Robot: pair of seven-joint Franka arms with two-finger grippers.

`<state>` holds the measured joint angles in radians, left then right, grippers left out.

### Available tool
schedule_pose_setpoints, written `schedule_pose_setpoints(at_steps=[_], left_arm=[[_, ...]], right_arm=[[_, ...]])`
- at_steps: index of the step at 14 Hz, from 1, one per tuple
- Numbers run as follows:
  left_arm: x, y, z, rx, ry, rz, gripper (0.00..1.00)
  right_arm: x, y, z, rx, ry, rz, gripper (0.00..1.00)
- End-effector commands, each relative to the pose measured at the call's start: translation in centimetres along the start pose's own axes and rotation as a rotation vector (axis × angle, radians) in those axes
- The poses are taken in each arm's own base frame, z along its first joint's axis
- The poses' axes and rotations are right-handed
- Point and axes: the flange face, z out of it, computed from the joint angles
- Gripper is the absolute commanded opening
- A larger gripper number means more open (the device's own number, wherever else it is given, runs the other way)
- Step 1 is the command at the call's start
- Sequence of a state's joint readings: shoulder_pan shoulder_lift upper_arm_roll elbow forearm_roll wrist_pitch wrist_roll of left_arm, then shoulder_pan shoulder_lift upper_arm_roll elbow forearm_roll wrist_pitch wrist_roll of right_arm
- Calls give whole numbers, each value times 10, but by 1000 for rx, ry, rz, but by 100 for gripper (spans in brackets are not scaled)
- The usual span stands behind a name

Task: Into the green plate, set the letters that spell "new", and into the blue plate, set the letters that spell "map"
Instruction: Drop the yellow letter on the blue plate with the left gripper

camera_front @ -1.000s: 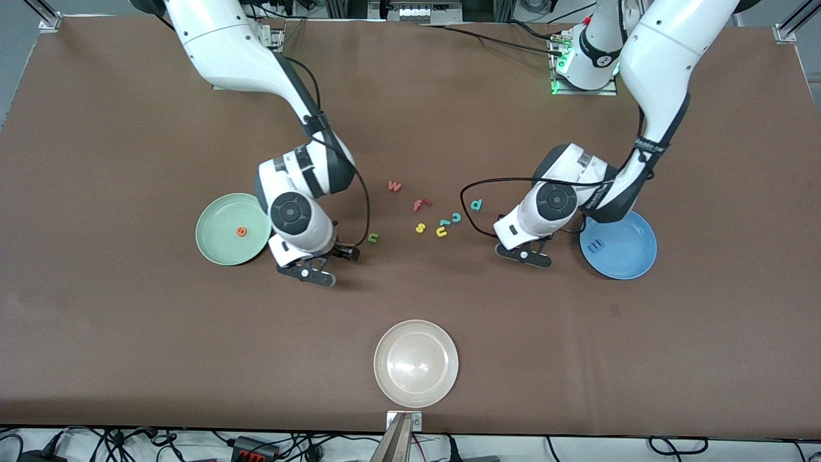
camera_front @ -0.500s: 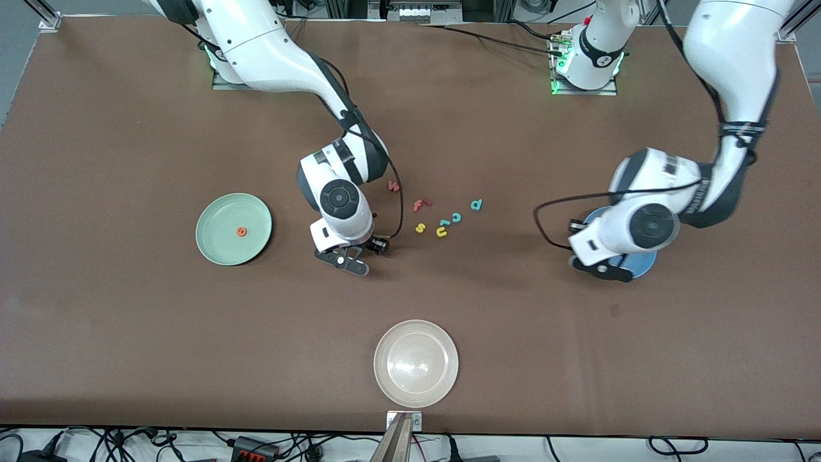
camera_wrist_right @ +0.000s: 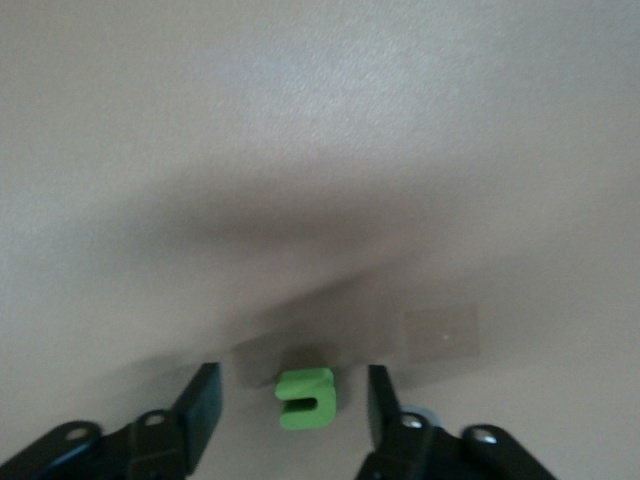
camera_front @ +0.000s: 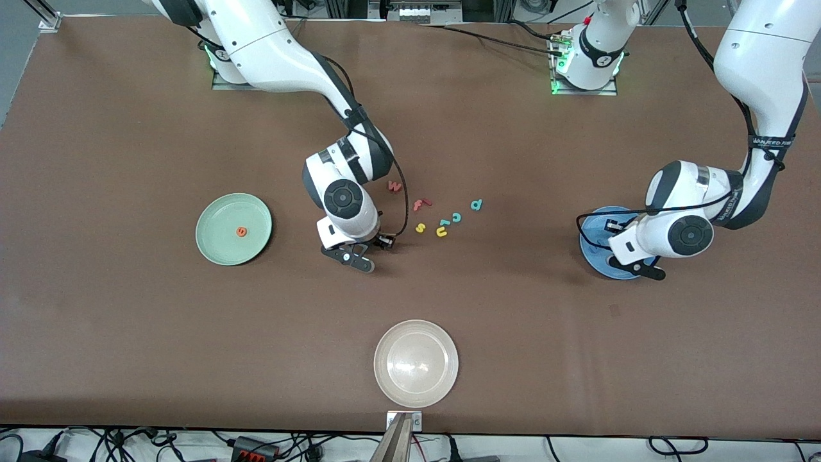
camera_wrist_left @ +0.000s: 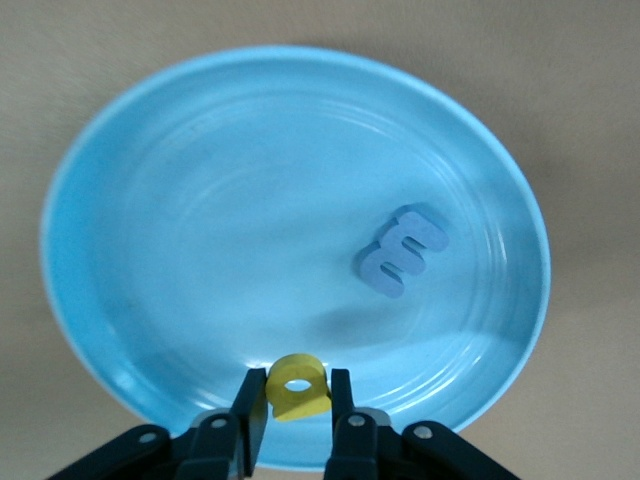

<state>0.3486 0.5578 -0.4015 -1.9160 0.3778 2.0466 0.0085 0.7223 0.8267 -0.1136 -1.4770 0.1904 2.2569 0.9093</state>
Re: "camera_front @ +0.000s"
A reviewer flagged blue plate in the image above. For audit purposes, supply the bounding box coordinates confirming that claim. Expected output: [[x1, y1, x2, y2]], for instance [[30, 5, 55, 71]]
[[579, 205, 658, 280]]

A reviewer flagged translucent white plate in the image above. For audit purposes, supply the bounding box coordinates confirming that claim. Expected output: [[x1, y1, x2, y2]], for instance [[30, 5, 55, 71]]
[[373, 319, 460, 409]]

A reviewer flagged green plate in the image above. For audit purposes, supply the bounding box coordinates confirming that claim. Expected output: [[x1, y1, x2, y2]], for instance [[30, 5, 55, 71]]
[[195, 192, 273, 267]]

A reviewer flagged silver electronics box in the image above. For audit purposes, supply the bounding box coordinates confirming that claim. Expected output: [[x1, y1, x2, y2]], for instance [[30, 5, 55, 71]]
[[385, 0, 464, 24]]

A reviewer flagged black orange power strip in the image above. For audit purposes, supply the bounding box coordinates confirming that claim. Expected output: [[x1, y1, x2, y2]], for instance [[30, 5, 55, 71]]
[[231, 436, 280, 462]]

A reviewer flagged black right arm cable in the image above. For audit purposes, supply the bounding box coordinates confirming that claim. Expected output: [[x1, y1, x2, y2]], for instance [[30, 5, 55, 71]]
[[317, 55, 410, 239]]

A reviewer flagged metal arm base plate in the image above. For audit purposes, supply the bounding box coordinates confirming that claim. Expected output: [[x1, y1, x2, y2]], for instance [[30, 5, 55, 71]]
[[550, 29, 618, 97], [212, 64, 257, 91]]

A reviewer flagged metal camera pole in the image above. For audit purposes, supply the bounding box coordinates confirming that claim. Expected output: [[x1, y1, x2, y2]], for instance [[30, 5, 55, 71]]
[[369, 413, 414, 462]]

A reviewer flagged thin black table cable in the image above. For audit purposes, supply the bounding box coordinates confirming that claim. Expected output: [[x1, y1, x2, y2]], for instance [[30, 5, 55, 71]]
[[504, 18, 565, 42]]

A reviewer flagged thick black table cable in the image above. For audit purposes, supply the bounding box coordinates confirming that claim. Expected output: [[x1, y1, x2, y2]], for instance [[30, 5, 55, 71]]
[[417, 22, 568, 57]]

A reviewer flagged aluminium frame strut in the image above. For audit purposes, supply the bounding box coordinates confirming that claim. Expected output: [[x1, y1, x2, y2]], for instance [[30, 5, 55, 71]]
[[24, 0, 60, 23]]

